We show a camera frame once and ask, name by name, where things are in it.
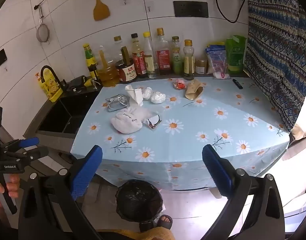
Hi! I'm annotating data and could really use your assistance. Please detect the white fluffy cloth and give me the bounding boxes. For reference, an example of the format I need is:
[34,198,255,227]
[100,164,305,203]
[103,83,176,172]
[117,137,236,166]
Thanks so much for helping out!
[110,106,144,134]

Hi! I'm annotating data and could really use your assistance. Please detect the black wall socket panel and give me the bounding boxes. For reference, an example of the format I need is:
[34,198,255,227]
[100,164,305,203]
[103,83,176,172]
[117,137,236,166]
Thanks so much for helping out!
[173,1,209,18]

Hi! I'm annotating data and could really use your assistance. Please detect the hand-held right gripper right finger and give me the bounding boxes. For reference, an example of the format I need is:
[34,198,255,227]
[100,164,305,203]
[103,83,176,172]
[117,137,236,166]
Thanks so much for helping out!
[202,144,286,240]

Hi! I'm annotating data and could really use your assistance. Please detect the clear blue seasoning bag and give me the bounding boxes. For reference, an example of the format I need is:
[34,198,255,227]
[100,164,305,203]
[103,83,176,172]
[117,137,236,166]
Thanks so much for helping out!
[205,44,229,74]

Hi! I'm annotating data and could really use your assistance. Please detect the light blue daisy tablecloth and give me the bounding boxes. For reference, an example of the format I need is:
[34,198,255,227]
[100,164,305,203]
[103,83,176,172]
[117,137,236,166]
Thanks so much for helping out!
[70,76,291,192]

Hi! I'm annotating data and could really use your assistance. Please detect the blue patterned curtain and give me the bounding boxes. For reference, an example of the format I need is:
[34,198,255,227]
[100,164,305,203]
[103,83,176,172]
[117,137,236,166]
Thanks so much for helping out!
[244,0,306,133]

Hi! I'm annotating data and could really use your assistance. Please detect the person's foot in sandal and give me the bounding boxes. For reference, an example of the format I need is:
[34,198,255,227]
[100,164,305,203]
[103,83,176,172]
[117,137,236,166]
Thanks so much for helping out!
[157,214,174,230]

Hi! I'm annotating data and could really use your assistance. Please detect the dark soy sauce jug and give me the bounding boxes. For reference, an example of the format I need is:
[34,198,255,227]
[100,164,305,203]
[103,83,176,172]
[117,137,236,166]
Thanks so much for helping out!
[114,35,138,84]

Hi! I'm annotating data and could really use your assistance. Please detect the green drink bottle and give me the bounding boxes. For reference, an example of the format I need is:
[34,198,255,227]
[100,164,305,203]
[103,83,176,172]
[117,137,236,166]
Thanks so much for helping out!
[171,36,184,75]

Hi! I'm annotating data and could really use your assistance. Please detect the dark bottle green yellow label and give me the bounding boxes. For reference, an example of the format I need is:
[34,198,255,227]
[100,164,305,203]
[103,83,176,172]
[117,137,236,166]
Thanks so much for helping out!
[83,43,100,80]

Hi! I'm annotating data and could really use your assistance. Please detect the small pink white packet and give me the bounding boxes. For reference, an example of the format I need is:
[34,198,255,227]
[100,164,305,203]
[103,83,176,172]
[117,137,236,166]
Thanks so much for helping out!
[212,71,231,79]

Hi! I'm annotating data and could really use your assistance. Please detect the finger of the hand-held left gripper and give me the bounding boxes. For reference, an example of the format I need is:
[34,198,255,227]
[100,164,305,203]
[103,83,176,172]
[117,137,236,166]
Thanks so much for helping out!
[4,146,49,166]
[1,137,40,152]

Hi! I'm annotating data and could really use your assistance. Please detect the crushed white paper cup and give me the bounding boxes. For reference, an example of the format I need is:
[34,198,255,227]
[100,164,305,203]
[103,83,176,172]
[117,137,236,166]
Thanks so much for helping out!
[125,84,145,107]

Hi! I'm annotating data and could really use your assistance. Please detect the yellow cap red label bottle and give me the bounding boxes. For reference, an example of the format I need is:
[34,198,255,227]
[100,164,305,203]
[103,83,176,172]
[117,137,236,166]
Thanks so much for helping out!
[155,28,172,76]

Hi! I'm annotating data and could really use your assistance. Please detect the clear cooking oil jug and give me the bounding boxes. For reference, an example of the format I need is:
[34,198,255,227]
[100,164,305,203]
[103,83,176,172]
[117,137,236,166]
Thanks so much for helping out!
[96,45,121,87]

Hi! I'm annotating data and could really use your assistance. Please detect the black power cable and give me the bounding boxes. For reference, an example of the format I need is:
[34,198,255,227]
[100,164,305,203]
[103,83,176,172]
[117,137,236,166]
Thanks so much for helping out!
[213,0,247,24]

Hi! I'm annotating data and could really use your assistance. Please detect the green pouch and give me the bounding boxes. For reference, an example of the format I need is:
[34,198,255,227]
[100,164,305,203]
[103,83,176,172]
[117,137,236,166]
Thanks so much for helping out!
[226,35,247,75]

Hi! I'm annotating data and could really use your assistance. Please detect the clear bottle tan label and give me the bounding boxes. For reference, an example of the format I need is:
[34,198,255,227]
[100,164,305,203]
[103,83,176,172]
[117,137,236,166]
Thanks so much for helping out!
[142,32,156,79]

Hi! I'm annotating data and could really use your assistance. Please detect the gold cap olive label bottle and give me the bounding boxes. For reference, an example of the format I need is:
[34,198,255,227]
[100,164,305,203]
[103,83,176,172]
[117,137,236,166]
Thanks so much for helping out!
[183,39,196,81]

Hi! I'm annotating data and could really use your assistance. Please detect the black faucet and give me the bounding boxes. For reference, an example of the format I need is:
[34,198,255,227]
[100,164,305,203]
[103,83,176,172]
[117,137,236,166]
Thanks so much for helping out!
[40,65,61,90]

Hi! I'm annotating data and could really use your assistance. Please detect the yellow dish soap pack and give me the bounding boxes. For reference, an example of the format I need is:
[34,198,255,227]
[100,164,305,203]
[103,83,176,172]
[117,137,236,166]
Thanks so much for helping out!
[35,69,64,103]

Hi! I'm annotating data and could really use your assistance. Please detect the person's tan trouser leg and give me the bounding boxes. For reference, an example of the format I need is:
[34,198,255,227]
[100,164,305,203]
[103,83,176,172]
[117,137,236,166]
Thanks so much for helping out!
[97,226,175,240]

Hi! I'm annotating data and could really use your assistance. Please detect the silver foil packet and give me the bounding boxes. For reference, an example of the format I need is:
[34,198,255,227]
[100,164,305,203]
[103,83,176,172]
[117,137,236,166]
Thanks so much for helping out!
[106,94,130,112]

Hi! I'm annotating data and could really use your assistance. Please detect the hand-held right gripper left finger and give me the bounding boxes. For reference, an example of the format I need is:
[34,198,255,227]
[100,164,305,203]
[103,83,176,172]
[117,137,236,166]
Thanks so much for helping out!
[18,144,104,240]

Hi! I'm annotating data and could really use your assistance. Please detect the red wrapper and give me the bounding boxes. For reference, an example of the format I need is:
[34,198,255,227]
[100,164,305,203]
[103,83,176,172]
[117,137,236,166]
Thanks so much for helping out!
[173,78,186,90]

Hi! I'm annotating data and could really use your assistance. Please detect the small glass jar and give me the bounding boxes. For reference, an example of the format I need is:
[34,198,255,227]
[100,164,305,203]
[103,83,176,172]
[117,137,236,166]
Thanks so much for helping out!
[195,59,208,75]

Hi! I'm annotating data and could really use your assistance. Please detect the brown paper bag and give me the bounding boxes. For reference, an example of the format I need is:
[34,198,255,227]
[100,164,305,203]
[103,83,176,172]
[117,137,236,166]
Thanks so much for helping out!
[185,78,204,101]

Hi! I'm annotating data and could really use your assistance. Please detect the person's left hand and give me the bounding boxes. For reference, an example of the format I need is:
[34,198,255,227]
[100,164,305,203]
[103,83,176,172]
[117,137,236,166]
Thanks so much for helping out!
[0,174,21,215]

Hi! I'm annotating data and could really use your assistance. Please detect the white tissue ball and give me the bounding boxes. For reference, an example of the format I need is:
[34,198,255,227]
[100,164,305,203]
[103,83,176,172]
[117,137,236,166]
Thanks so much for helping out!
[142,87,154,100]
[150,91,166,104]

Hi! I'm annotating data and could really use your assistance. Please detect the metal strainer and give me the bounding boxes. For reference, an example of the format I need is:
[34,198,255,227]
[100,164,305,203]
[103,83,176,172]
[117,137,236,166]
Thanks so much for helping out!
[36,5,50,43]

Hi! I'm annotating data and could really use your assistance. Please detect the wooden spatula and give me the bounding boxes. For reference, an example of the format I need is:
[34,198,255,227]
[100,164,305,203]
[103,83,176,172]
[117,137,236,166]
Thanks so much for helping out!
[90,0,110,21]

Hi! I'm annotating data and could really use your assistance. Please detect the black trash bin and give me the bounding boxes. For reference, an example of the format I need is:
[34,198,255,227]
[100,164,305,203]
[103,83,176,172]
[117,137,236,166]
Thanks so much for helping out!
[115,179,164,232]

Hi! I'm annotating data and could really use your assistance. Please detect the black sink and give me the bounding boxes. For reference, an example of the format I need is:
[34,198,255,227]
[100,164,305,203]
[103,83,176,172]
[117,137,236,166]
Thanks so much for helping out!
[24,89,101,139]

